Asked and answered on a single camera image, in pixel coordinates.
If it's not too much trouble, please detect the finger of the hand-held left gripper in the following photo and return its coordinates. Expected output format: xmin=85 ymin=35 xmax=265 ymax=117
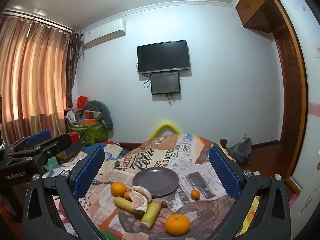
xmin=9 ymin=129 xmax=52 ymax=153
xmin=10 ymin=133 xmax=73 ymax=167

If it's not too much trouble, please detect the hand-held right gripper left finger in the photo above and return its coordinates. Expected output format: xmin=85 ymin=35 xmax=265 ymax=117
xmin=22 ymin=145 xmax=105 ymax=240

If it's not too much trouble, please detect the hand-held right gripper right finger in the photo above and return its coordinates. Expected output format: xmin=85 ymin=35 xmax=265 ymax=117
xmin=209 ymin=145 xmax=292 ymax=240

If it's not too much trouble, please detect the medium orange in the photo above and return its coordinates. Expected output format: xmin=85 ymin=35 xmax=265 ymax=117
xmin=110 ymin=182 xmax=127 ymax=197

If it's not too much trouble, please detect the long sugarcane piece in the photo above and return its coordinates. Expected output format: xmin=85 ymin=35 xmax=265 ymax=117
xmin=114 ymin=196 xmax=145 ymax=216

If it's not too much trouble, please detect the peeled pomelo segment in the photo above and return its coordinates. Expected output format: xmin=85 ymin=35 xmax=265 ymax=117
xmin=128 ymin=185 xmax=152 ymax=213

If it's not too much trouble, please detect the dark purple plate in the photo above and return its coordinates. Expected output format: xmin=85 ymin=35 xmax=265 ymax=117
xmin=132 ymin=167 xmax=180 ymax=197

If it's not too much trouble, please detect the large orange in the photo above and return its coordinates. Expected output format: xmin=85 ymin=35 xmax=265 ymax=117
xmin=165 ymin=214 xmax=191 ymax=235

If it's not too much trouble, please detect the short sugarcane piece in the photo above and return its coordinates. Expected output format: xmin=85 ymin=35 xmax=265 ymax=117
xmin=140 ymin=201 xmax=162 ymax=230

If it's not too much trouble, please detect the grey bag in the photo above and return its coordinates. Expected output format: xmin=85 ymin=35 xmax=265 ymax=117
xmin=227 ymin=138 xmax=252 ymax=165

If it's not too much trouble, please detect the green patterned box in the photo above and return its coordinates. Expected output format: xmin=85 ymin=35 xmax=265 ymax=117
xmin=67 ymin=120 xmax=108 ymax=145

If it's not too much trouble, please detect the red fluffy decoration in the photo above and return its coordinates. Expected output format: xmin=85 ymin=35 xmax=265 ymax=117
xmin=76 ymin=96 xmax=88 ymax=109

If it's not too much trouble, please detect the grey plush toy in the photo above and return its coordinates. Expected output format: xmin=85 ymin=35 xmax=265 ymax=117
xmin=84 ymin=100 xmax=113 ymax=130

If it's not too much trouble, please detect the orange curtain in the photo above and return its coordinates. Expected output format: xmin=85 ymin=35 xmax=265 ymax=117
xmin=0 ymin=14 xmax=73 ymax=145

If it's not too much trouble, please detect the newspaper print tablecloth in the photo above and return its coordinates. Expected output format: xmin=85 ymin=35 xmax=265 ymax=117
xmin=41 ymin=133 xmax=260 ymax=240

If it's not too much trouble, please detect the yellow hoop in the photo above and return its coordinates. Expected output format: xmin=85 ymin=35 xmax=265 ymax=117
xmin=149 ymin=122 xmax=181 ymax=140

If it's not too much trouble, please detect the brown curtain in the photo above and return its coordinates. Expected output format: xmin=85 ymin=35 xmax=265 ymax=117
xmin=65 ymin=29 xmax=83 ymax=110

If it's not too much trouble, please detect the small black monitor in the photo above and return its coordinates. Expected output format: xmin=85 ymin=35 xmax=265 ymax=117
xmin=150 ymin=72 xmax=181 ymax=95

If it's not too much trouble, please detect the brown wooden door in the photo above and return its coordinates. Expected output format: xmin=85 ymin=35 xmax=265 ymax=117
xmin=271 ymin=0 xmax=308 ymax=188

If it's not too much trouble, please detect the white air conditioner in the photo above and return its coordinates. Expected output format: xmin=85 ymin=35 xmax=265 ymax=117
xmin=81 ymin=18 xmax=126 ymax=49

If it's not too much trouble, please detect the white wardrobe door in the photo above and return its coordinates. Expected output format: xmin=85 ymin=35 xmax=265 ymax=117
xmin=275 ymin=0 xmax=320 ymax=218

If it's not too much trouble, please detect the wooden overhead cabinet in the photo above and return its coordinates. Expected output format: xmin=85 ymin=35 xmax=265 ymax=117
xmin=236 ymin=0 xmax=287 ymax=33

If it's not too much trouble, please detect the dark wooden bed frame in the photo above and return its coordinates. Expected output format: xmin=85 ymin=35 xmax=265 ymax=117
xmin=117 ymin=142 xmax=143 ymax=151

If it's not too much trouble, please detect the black wall television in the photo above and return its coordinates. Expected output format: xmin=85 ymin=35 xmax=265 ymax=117
xmin=137 ymin=40 xmax=192 ymax=75

